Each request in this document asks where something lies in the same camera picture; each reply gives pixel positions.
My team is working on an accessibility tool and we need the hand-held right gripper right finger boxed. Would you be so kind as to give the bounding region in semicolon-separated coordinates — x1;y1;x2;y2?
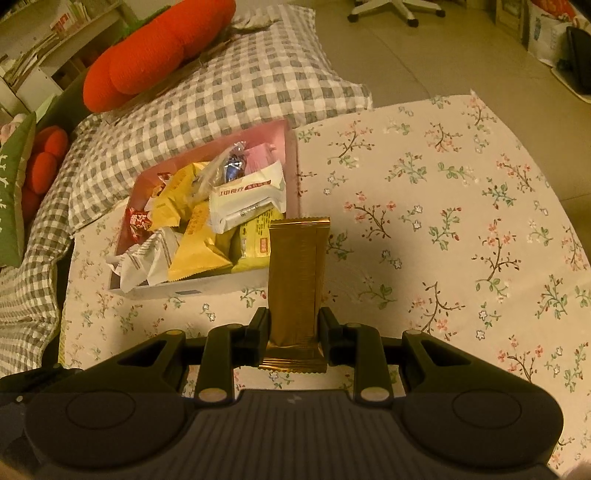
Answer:
320;307;491;408

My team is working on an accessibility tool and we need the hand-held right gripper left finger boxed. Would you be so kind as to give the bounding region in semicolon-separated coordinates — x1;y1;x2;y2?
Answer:
111;307;271;408

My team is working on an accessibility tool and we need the gold snack packet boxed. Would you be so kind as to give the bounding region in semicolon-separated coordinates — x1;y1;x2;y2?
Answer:
259;217;332;373

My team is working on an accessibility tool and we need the pink box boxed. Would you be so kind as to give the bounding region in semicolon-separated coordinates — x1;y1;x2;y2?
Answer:
108;119;301;300

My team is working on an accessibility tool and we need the red snack packet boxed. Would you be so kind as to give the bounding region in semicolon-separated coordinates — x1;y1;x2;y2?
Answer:
124;208;154;243

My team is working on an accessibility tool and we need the yellow snack packet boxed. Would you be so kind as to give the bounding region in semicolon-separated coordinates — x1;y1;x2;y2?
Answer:
167;203;233;281
152;162;218;228
230;210;285;274

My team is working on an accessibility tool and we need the white labelled snack packet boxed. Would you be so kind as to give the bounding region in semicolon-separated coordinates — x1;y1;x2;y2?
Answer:
209;161;287;235

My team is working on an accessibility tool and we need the white striped snack packet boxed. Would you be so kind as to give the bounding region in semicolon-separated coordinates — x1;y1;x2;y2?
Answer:
106;228;184;294

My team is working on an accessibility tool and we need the clear wrapped blue candy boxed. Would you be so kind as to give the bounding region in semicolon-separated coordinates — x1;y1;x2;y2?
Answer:
198;142;248;195

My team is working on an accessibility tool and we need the pink snack packet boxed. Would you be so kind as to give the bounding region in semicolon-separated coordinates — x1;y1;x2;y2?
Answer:
242;144;279;179

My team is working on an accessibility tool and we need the floral cloth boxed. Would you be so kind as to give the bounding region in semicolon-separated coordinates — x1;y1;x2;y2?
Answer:
59;90;591;480

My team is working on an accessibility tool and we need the grey checkered pillow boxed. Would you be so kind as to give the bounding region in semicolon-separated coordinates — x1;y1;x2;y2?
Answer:
0;4;374;377

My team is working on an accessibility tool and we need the small orange carrot plush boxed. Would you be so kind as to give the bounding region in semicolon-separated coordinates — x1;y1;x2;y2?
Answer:
21;126;70;223

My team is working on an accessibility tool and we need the green snowflake cushion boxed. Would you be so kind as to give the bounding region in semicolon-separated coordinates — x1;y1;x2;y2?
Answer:
0;111;38;268

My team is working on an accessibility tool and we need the large orange carrot plush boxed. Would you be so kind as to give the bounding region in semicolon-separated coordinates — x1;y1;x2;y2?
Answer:
83;0;237;113

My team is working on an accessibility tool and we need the green sofa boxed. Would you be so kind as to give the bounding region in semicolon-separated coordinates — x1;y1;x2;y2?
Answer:
32;74;112;139

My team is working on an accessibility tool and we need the beige patterned cloth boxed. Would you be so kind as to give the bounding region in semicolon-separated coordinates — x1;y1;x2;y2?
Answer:
198;4;283;62

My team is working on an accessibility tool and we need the pink plush toy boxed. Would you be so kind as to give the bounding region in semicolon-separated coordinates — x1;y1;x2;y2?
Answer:
0;113;25;142

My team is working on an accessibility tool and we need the white office chair base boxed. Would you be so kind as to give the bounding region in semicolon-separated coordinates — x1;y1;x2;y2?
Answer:
347;0;447;27

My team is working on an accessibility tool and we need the white bookshelf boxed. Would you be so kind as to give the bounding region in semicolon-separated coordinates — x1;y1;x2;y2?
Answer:
0;0;139;116

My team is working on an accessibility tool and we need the black bag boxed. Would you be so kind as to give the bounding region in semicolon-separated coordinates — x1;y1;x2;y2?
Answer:
558;25;591;94

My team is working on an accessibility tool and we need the white bag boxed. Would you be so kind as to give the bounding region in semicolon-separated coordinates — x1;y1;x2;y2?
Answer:
526;0;570;66

